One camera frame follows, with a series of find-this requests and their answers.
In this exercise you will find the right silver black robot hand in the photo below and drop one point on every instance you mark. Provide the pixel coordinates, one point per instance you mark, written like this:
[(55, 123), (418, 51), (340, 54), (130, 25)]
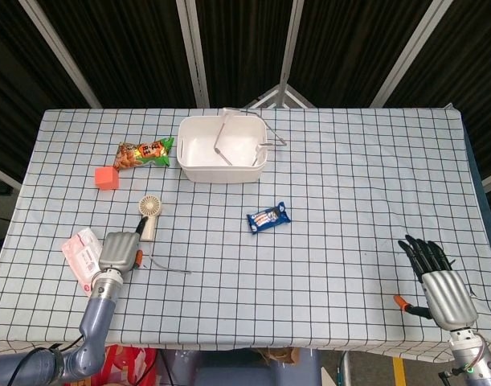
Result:
[(450, 297)]

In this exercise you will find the orange cube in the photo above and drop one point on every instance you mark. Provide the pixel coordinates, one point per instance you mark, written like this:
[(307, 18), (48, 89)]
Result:
[(106, 179)]

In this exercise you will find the white plastic basin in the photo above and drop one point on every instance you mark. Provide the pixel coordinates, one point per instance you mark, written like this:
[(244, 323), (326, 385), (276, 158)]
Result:
[(221, 173)]

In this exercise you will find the green snack bag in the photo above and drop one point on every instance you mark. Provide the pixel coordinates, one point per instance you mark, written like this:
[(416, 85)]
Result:
[(142, 154)]

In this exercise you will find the small white handheld fan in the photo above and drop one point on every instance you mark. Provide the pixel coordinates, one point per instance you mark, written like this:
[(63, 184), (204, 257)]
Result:
[(149, 207)]

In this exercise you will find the red plastic bag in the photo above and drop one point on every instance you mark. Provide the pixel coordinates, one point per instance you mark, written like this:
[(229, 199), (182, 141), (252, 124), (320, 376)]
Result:
[(124, 366)]

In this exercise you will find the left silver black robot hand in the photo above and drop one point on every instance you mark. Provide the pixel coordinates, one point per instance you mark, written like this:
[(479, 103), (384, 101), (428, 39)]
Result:
[(118, 253)]

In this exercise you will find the brown paper bag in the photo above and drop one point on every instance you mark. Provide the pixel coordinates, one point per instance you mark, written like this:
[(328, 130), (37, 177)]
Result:
[(283, 354)]

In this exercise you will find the white pink wipes packet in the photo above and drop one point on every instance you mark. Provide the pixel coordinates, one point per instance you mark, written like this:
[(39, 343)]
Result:
[(82, 257)]

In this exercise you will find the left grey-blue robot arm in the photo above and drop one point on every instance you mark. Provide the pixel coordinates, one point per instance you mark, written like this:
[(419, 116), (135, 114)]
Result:
[(96, 317)]

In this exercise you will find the blue grid-pattern tablecloth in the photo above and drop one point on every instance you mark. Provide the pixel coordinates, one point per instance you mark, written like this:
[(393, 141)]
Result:
[(269, 281)]

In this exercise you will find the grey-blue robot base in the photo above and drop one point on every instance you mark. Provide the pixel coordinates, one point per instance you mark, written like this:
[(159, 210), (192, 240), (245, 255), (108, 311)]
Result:
[(249, 374)]

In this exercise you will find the triangular aluminium frame stand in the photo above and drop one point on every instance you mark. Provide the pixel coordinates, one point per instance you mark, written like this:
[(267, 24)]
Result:
[(269, 95)]

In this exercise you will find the blue cookie packet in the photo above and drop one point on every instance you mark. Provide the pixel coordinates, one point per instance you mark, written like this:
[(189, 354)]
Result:
[(269, 218)]

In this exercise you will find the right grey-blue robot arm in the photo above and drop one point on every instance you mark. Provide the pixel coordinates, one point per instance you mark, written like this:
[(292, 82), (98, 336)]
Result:
[(474, 362)]

